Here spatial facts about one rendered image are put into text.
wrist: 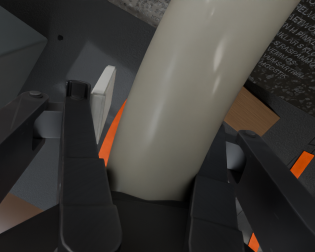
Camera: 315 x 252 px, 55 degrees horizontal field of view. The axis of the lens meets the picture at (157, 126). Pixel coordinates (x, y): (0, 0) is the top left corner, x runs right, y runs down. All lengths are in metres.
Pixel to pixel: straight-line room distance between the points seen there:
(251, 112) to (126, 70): 0.43
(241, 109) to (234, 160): 0.82
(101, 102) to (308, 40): 0.28
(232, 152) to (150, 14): 0.30
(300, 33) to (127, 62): 0.74
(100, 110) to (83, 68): 0.92
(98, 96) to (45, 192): 1.20
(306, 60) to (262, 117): 0.61
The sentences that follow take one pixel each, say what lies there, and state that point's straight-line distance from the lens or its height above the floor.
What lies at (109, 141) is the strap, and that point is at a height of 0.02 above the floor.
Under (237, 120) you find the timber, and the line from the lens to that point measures 0.99.
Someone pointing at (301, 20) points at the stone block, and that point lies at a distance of 0.37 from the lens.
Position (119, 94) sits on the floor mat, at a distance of 1.07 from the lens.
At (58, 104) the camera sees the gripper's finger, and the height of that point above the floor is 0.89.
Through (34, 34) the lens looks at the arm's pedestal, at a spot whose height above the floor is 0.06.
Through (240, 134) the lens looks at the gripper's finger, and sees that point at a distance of 0.16.
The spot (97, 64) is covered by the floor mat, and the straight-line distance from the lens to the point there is 1.06.
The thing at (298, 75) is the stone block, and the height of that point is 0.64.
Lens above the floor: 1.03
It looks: 67 degrees down
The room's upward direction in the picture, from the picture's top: 174 degrees counter-clockwise
